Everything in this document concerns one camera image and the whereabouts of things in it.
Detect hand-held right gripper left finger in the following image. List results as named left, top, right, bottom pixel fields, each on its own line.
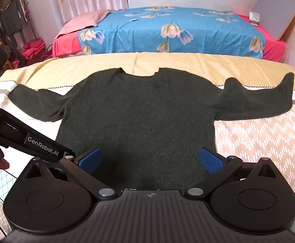
left=18, top=147, right=118, bottom=199

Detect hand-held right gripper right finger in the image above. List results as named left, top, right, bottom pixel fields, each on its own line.
left=184, top=147, right=287, bottom=199

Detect dark green sweater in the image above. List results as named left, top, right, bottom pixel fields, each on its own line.
left=8, top=67, right=295, bottom=191

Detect red clothes pile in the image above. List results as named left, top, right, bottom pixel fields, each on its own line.
left=20, top=37, right=47, bottom=59

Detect hanging grey clothes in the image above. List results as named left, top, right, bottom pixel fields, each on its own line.
left=0, top=0, right=28, bottom=44

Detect yellow patterned blanket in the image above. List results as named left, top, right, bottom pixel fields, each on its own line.
left=0, top=52, right=295, bottom=236

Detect pink pillow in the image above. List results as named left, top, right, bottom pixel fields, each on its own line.
left=54, top=9, right=112, bottom=40

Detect blue floral quilt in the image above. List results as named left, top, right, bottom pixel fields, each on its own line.
left=78, top=6, right=266, bottom=59

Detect small white clock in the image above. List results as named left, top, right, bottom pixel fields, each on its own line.
left=249, top=11, right=260, bottom=27

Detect grey board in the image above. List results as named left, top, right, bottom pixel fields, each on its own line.
left=253, top=0, right=295, bottom=41

